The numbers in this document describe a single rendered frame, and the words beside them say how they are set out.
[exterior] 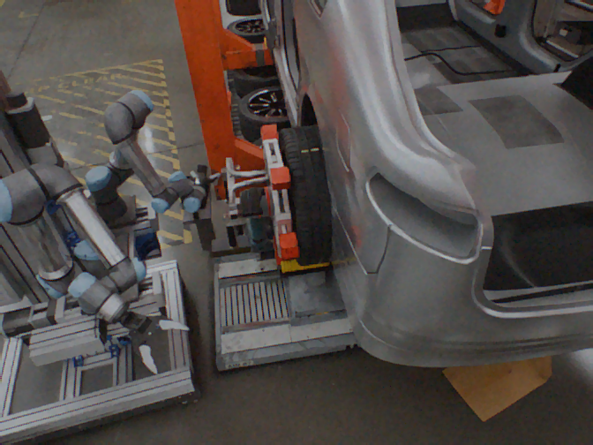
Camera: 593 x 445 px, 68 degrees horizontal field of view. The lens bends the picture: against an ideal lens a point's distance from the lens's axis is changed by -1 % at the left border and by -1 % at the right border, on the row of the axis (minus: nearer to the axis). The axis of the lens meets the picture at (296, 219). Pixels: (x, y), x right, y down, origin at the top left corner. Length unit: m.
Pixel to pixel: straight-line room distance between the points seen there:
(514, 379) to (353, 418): 0.87
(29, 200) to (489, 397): 2.20
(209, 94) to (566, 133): 1.76
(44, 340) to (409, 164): 1.57
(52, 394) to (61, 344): 0.59
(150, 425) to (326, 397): 0.90
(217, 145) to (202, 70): 0.43
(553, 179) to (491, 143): 0.32
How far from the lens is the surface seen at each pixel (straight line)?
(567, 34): 5.92
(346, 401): 2.45
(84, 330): 2.01
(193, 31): 2.26
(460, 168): 1.05
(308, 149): 1.91
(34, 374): 2.69
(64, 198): 1.55
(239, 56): 4.36
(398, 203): 1.19
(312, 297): 2.52
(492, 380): 2.64
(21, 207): 1.55
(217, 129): 2.46
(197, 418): 2.49
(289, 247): 1.85
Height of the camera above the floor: 2.20
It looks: 42 degrees down
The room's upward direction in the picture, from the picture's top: 4 degrees counter-clockwise
